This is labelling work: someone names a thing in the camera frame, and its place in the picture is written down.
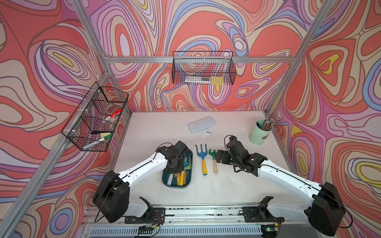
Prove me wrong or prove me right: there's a green rake wooden handle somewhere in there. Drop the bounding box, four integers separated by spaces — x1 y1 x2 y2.
208 149 218 174

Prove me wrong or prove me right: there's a blue rake yellow handle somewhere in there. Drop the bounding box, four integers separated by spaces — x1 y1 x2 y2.
195 144 208 176

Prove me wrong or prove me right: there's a lime rake wooden handle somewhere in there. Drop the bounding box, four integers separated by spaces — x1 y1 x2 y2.
184 158 192 171

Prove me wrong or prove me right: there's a light blue rake pale handle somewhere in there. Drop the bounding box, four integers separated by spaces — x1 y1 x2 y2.
166 174 174 186

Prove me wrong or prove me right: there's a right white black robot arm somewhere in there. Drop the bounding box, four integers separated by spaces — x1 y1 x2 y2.
215 135 347 237

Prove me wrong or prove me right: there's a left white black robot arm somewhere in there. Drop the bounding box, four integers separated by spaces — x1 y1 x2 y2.
93 141 190 223

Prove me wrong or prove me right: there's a teal storage box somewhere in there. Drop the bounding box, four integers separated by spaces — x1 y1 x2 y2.
162 150 193 188

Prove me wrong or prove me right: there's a green pencil cup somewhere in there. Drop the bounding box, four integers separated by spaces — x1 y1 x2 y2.
249 119 271 145

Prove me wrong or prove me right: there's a white pencil case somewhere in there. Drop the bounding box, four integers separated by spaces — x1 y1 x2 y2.
188 117 215 134

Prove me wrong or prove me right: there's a coloured pencils bunch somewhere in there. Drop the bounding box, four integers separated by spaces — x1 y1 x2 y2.
261 119 274 131

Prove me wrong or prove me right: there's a green white marker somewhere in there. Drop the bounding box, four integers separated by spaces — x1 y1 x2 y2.
83 134 112 150

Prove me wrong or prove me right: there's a red marker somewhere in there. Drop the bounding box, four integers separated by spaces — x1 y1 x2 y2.
104 109 122 122

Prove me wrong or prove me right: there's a yellow eraser in basket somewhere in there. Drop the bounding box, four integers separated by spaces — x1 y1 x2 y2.
210 76 225 85

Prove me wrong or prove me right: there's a yellow handled tool in box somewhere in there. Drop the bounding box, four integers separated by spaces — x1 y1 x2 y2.
177 171 185 186

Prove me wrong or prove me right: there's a wooden handled tool in box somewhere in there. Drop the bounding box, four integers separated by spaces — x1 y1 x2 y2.
183 171 187 186

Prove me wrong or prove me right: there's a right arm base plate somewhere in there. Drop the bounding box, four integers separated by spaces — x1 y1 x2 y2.
238 196 285 223

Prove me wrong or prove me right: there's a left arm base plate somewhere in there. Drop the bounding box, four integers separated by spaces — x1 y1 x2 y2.
123 196 166 225

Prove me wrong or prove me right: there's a black wire basket left wall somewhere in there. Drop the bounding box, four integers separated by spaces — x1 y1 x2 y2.
61 82 129 152

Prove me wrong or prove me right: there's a black wire basket wall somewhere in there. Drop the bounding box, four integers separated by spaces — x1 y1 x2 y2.
172 50 237 85
61 82 129 152

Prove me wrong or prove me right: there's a black wire basket back wall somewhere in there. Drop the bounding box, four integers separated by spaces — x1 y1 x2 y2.
172 50 237 85

